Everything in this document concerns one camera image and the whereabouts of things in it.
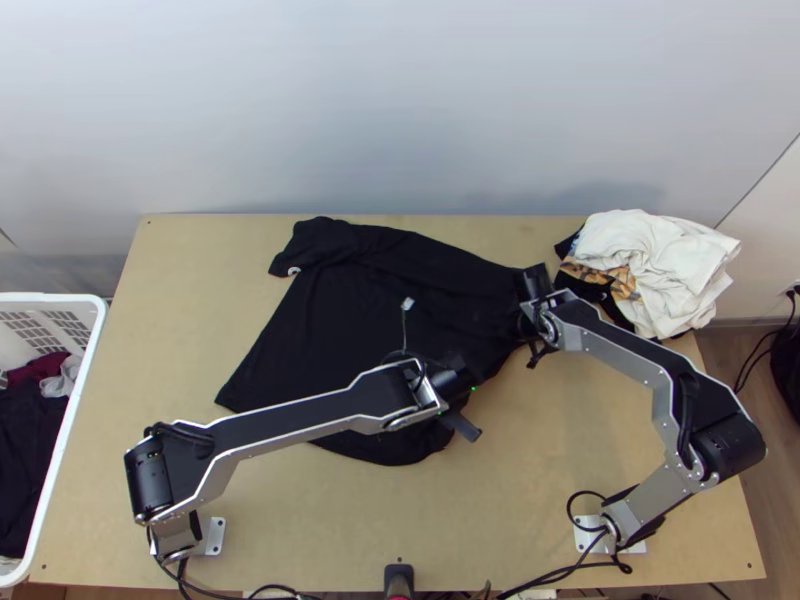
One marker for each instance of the black t-shirt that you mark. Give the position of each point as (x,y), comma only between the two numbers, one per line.
(350,312)

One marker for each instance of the white laundry basket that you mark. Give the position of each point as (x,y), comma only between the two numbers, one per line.
(81,350)

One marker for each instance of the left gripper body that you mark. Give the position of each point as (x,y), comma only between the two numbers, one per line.
(464,428)

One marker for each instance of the black bag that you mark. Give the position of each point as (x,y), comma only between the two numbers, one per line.
(789,375)

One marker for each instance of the heap of mostly white clothes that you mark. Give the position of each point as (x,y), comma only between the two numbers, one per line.
(662,269)

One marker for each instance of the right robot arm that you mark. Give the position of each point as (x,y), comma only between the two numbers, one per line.
(625,356)

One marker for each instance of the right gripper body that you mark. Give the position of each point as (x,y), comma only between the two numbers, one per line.
(536,281)

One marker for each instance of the white wall socket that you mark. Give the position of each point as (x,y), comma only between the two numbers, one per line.
(789,291)

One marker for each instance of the heap of dark clothes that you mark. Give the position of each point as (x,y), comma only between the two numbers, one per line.
(25,425)

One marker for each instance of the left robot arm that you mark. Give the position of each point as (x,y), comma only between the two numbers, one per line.
(281,425)

